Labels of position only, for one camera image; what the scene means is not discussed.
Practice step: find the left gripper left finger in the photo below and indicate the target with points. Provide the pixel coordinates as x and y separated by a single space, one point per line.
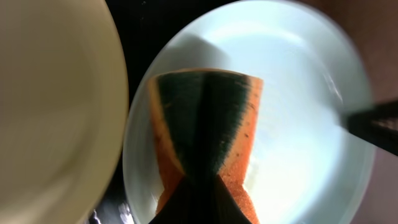
180 207

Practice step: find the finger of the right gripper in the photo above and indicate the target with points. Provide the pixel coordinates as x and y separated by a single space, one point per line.
376 125

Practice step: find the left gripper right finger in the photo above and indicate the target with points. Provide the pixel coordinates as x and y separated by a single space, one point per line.
217 206

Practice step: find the green and orange sponge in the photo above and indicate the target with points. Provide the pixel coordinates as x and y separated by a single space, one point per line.
204 123

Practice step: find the light blue plate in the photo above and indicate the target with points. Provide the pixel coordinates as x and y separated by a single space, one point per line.
305 167

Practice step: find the yellow plate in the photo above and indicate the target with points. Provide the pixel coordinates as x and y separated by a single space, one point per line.
64 95

